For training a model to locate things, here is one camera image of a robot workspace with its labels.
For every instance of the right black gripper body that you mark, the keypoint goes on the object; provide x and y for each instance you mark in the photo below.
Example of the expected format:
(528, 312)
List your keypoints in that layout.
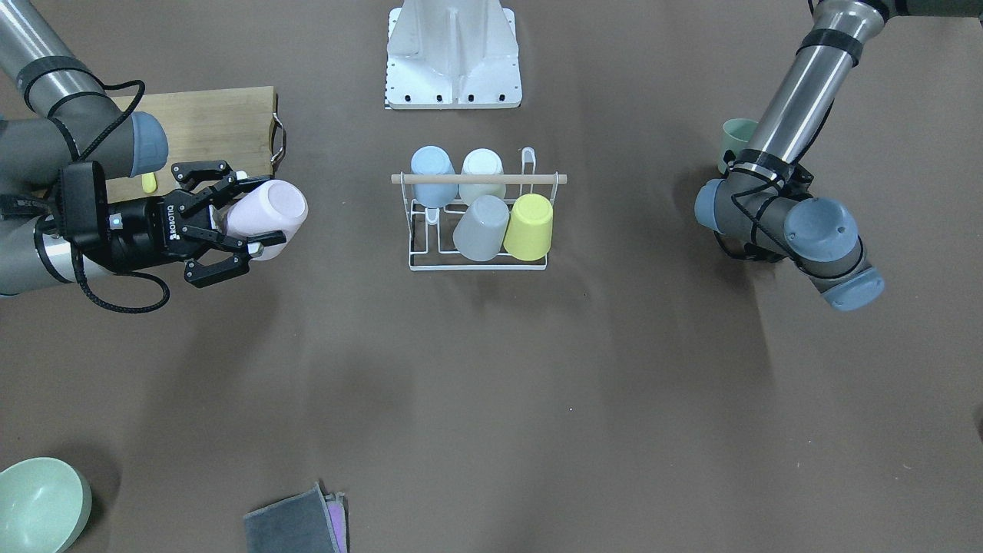
(140, 229)

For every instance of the blue cup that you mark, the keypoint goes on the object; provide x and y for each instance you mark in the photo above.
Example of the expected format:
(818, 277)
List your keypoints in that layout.
(432, 160)

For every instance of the yellow plastic knife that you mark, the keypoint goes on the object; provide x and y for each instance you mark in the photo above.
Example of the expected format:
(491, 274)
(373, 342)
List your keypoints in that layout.
(149, 183)

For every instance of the grey cup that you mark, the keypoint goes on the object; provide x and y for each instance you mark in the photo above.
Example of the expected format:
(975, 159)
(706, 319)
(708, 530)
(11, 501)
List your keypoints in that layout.
(479, 234)

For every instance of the pink cup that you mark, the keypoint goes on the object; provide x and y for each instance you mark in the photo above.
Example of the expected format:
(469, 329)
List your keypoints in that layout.
(274, 205)

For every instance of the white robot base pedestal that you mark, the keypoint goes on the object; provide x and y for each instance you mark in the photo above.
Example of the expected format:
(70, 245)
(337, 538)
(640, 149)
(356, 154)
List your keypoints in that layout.
(452, 55)

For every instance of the grey folded cloth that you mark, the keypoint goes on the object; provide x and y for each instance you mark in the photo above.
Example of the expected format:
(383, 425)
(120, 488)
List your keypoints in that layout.
(313, 521)

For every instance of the green cup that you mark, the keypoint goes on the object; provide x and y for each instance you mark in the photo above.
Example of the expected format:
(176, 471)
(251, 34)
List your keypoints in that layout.
(736, 134)

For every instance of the white wire cup holder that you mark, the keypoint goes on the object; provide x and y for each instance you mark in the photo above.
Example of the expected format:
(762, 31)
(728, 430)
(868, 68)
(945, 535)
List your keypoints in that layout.
(429, 244)

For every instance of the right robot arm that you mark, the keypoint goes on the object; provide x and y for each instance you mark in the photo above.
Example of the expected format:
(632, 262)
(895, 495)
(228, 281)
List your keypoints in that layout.
(76, 121)

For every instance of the wooden cutting board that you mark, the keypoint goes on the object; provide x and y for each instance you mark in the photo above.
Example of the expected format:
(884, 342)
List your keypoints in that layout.
(240, 126)

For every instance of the white cup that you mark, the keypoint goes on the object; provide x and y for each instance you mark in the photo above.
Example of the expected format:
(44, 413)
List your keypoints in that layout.
(481, 161)

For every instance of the green bowl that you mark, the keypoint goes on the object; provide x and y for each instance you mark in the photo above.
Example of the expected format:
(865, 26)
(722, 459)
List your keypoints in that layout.
(45, 505)

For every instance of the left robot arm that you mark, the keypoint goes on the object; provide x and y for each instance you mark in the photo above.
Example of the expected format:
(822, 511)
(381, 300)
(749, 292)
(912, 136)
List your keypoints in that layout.
(761, 210)

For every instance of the yellow cup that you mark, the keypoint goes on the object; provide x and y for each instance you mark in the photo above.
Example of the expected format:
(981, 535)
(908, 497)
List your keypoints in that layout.
(529, 232)

